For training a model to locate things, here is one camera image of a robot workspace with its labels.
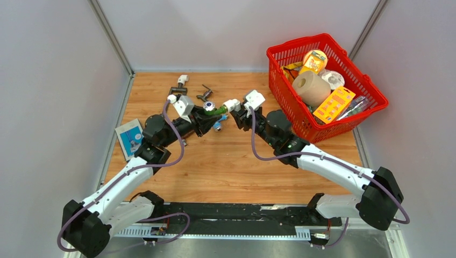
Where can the red plastic shopping basket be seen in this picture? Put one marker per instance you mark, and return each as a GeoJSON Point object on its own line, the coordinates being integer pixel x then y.
{"type": "Point", "coordinates": [304, 124]}

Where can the small dark grey faucet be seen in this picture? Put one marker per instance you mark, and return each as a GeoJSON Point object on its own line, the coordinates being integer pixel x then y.
{"type": "Point", "coordinates": [204, 97]}

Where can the orange blister card package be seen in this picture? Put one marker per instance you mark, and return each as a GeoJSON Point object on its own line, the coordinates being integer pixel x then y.
{"type": "Point", "coordinates": [334, 105]}

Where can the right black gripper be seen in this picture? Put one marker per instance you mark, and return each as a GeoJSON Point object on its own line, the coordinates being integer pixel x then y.
{"type": "Point", "coordinates": [241, 118]}

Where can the blue white faucet box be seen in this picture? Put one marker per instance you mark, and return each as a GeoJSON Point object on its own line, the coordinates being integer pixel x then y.
{"type": "Point", "coordinates": [130, 136]}

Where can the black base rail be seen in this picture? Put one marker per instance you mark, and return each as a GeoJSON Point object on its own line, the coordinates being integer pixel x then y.
{"type": "Point", "coordinates": [239, 219]}

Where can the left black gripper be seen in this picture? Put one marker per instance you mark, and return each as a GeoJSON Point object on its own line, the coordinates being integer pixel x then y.
{"type": "Point", "coordinates": [206, 122]}

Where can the white plastic elbow fitting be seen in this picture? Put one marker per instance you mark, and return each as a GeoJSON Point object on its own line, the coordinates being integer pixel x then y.
{"type": "Point", "coordinates": [232, 105]}

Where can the yellow snack bag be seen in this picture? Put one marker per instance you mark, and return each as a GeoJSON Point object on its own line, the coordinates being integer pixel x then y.
{"type": "Point", "coordinates": [291, 71]}

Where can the green plastic faucet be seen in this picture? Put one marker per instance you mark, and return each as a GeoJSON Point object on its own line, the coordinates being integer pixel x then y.
{"type": "Point", "coordinates": [210, 109]}

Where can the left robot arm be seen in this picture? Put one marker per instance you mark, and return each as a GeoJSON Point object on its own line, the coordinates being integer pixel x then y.
{"type": "Point", "coordinates": [88, 225]}

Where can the long grey faucet white elbow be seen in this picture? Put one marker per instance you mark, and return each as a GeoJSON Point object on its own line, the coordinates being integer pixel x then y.
{"type": "Point", "coordinates": [180, 88]}

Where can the white wrapped paper roll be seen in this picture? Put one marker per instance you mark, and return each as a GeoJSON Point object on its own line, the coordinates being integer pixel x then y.
{"type": "Point", "coordinates": [333, 78]}

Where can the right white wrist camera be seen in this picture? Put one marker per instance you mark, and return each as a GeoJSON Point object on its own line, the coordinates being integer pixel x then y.
{"type": "Point", "coordinates": [255, 98]}

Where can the clear pack of pens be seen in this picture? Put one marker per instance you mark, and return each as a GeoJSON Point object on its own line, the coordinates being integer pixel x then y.
{"type": "Point", "coordinates": [356, 106]}

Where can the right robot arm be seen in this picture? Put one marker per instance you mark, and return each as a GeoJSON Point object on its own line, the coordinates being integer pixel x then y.
{"type": "Point", "coordinates": [374, 195]}

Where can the orange sponge package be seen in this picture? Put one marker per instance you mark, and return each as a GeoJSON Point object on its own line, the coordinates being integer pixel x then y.
{"type": "Point", "coordinates": [311, 64]}

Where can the brown paper roll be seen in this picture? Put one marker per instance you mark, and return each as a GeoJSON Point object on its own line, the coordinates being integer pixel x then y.
{"type": "Point", "coordinates": [311, 88]}

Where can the blue faucet with white elbow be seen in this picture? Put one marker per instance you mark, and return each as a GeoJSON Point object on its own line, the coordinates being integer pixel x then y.
{"type": "Point", "coordinates": [217, 125]}

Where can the yellow round sponge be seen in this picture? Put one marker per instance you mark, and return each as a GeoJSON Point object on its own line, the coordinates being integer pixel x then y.
{"type": "Point", "coordinates": [320, 56]}

